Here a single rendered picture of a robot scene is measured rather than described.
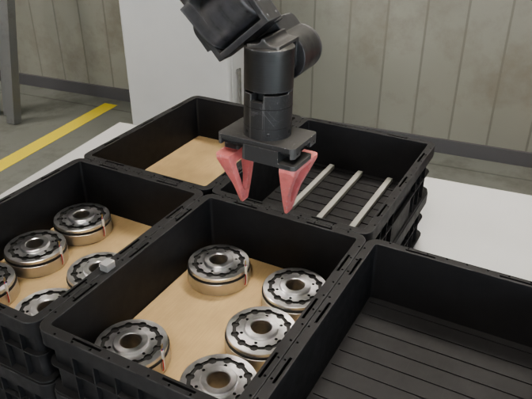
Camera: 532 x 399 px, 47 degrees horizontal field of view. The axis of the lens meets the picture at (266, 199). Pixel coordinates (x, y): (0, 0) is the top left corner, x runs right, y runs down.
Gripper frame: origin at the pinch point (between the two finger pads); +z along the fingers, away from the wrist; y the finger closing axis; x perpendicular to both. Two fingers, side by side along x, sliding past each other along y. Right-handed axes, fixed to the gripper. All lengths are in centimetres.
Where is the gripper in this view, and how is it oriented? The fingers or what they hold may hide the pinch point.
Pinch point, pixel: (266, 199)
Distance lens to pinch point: 76.7
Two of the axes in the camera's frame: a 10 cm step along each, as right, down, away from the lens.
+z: -0.2, 8.8, 4.7
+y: -8.8, -2.4, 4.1
